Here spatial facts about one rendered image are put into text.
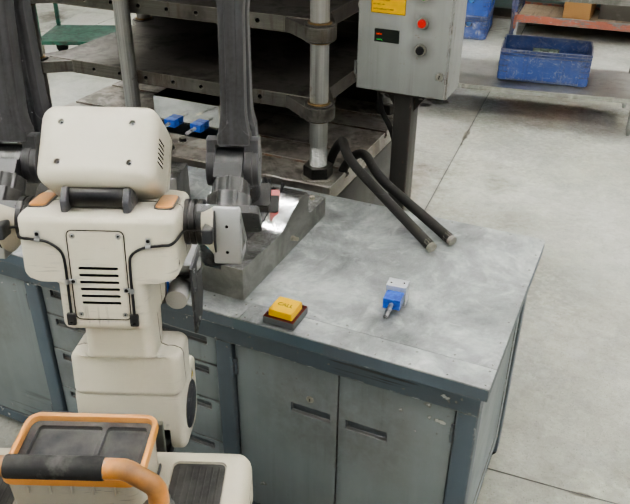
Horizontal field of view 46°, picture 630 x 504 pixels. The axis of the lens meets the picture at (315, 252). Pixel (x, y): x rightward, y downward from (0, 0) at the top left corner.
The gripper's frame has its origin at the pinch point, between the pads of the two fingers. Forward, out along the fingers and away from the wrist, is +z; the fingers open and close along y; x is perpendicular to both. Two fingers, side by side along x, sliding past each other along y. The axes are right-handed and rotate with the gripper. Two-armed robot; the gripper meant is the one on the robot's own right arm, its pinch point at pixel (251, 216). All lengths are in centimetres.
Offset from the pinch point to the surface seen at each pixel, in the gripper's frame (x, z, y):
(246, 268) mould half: 9.9, 7.7, 1.0
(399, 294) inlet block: 15.1, 9.8, -36.1
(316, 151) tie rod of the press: -54, 40, -14
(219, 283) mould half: 11.6, 12.5, 7.9
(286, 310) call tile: 21.6, 6.9, -9.3
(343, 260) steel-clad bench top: -2.6, 23.3, -22.9
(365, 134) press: -86, 68, -32
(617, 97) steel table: -246, 208, -205
